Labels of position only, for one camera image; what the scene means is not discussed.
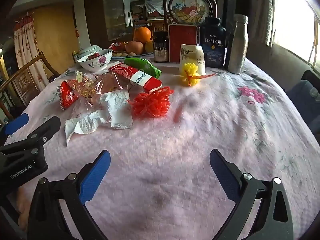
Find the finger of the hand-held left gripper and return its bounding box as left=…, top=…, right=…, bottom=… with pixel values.
left=0, top=116, right=61, bottom=155
left=0, top=113, right=28, bottom=140

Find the dark wooden cabinet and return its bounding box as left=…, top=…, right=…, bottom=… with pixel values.
left=220, top=0, right=273, bottom=58

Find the fruit plate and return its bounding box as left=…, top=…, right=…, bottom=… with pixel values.
left=111, top=51, right=154, bottom=61

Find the large orange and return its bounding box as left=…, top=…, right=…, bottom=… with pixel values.
left=135, top=27, right=152, bottom=43

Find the floral curtain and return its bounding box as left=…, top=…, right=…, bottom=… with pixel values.
left=14, top=15, right=49, bottom=93

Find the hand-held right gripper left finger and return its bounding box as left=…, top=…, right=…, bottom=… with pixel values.
left=27, top=149, right=111, bottom=240

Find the red foam fruit net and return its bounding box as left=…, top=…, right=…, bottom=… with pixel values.
left=127, top=86, right=174, bottom=118

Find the red box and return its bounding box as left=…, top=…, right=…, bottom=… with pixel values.
left=168, top=24, right=198, bottom=63

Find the window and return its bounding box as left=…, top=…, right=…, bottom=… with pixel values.
left=270, top=0, right=320, bottom=73

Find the red and white snack packet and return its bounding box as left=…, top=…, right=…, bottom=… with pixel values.
left=109, top=62, right=162, bottom=92

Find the floral ceramic bowl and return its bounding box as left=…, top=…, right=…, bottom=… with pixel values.
left=77, top=49, right=113, bottom=73

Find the brown supplement bottle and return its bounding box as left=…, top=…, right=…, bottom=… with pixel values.
left=153, top=31, right=169, bottom=63

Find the wooden door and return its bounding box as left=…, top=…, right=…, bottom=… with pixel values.
left=32, top=4, right=80, bottom=73

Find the office chair with blue cushion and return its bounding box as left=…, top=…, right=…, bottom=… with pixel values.
left=285, top=70, right=320, bottom=135

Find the silver metal bottle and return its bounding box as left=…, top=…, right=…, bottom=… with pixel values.
left=224, top=14, right=249, bottom=75

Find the decorative plate on stand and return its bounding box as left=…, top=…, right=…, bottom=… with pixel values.
left=163, top=0, right=217, bottom=27

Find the white tissue paper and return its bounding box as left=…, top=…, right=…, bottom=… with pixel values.
left=64, top=90, right=133, bottom=147

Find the small red snack packet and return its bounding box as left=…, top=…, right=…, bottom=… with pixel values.
left=59, top=79, right=80, bottom=110

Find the green snack packet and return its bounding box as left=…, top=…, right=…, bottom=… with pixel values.
left=124, top=57, right=162, bottom=79

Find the dark blue supplement bottle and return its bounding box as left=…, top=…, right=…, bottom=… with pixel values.
left=199, top=17, right=227, bottom=68

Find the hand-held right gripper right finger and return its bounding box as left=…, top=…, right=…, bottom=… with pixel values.
left=209, top=149, right=294, bottom=240

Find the wooden chair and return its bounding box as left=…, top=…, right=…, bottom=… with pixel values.
left=0, top=51, right=60, bottom=120

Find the lidded ceramic bowl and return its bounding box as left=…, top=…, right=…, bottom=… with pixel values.
left=77, top=44, right=103, bottom=58

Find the pink floral tablecloth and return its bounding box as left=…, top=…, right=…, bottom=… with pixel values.
left=5, top=55, right=320, bottom=240

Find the clear cellophane wrapper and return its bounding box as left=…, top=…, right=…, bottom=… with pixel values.
left=75, top=70, right=130, bottom=108

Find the yellow foam fruit net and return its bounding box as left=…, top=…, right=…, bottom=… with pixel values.
left=180, top=63, right=216, bottom=87

